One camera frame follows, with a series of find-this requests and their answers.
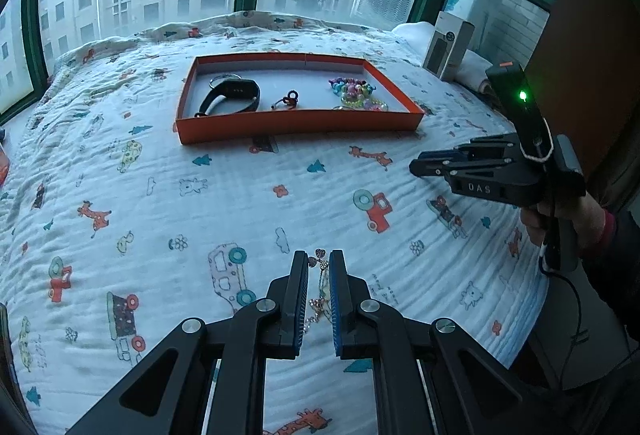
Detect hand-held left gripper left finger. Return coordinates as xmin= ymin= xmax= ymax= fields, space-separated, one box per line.
xmin=65 ymin=250 xmax=310 ymax=435

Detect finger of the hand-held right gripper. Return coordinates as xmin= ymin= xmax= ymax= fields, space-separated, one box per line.
xmin=452 ymin=134 xmax=520 ymax=153
xmin=409 ymin=148 xmax=518 ymax=180

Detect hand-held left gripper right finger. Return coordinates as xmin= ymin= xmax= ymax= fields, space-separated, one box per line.
xmin=327 ymin=249 xmax=566 ymax=435

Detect silver pendant necklace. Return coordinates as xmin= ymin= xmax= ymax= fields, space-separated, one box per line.
xmin=307 ymin=249 xmax=333 ymax=331

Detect colourful bead bracelet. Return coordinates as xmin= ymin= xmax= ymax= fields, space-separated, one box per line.
xmin=327 ymin=75 xmax=390 ymax=112

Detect orange shallow box tray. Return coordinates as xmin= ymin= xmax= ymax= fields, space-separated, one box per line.
xmin=174 ymin=53 xmax=426 ymax=146

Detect large silver bangle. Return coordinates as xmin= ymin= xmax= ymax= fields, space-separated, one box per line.
xmin=209 ymin=72 xmax=242 ymax=91

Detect person's right forearm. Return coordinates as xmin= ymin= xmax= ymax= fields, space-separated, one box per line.
xmin=580 ymin=209 xmax=640 ymax=316

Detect person's right hand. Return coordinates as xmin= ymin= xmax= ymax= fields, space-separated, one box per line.
xmin=520 ymin=192 xmax=608 ymax=258

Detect white rolled towel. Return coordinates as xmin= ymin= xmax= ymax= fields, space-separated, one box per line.
xmin=460 ymin=50 xmax=496 ymax=94

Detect white and grey carton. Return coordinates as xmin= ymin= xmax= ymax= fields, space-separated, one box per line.
xmin=424 ymin=11 xmax=476 ymax=82

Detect white pillow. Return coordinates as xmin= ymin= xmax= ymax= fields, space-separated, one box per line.
xmin=392 ymin=21 xmax=439 ymax=66

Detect brown wooden cabinet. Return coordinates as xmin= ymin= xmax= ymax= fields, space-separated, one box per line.
xmin=525 ymin=0 xmax=640 ymax=216

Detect white printed blanket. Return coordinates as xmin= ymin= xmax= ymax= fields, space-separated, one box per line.
xmin=0 ymin=10 xmax=551 ymax=435

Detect person's dark clothing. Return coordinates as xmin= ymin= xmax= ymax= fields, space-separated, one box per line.
xmin=510 ymin=310 xmax=640 ymax=435

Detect black smart band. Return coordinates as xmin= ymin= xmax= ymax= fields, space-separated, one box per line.
xmin=194 ymin=78 xmax=261 ymax=118

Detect black cable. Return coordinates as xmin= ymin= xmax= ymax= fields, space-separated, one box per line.
xmin=542 ymin=260 xmax=587 ymax=391

